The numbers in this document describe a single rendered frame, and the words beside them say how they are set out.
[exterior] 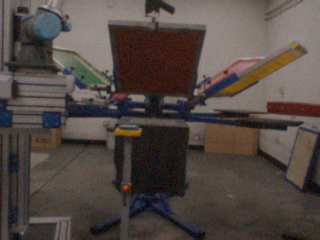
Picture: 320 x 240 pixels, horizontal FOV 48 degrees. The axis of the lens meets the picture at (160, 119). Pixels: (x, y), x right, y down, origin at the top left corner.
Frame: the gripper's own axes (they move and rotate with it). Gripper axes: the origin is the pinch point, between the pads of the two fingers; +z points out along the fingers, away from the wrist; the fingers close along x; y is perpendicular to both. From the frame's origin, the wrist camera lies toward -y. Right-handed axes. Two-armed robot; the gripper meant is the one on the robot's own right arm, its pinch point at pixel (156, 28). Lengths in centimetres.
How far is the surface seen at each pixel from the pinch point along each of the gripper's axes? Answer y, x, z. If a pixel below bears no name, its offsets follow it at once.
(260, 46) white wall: -190, -440, -187
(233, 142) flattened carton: -151, -479, -12
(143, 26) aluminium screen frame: 8.3, -14.6, -8.1
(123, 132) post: 14, 4, 58
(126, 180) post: 12, -8, 82
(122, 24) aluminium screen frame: 20.5, -14.4, -8.7
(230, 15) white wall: -131, -424, -238
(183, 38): -16.5, -22.7, -5.9
